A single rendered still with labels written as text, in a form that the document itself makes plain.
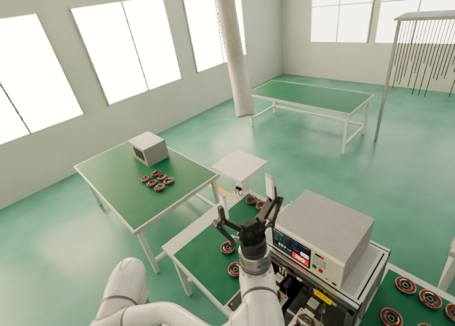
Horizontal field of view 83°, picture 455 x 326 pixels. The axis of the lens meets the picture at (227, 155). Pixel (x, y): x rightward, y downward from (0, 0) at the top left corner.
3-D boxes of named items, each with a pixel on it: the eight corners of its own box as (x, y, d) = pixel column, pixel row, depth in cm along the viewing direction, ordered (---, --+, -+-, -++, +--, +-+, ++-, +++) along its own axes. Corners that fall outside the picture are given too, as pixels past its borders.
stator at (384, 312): (376, 322, 150) (378, 318, 148) (382, 306, 157) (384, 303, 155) (399, 335, 143) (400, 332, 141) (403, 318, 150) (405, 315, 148)
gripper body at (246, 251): (273, 249, 71) (271, 223, 67) (247, 263, 68) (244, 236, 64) (258, 234, 77) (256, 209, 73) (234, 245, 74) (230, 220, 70)
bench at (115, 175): (156, 279, 276) (133, 232, 236) (95, 205, 397) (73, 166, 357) (227, 219, 335) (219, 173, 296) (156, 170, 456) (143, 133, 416)
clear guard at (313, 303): (324, 360, 118) (325, 355, 115) (281, 322, 134) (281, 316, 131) (355, 306, 136) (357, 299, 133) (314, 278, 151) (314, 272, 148)
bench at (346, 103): (344, 156, 415) (350, 114, 375) (248, 127, 552) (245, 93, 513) (367, 133, 464) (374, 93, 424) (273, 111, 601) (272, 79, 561)
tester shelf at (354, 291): (357, 314, 127) (358, 309, 124) (252, 242, 171) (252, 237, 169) (389, 255, 150) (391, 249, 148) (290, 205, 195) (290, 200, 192)
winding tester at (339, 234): (339, 291, 133) (343, 267, 122) (271, 245, 161) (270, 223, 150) (370, 242, 154) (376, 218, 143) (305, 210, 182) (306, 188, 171)
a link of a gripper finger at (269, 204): (256, 234, 68) (259, 234, 69) (277, 198, 67) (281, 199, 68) (248, 226, 71) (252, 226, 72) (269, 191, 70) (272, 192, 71)
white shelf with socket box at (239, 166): (246, 221, 229) (240, 181, 205) (218, 203, 254) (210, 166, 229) (270, 200, 248) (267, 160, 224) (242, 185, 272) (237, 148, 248)
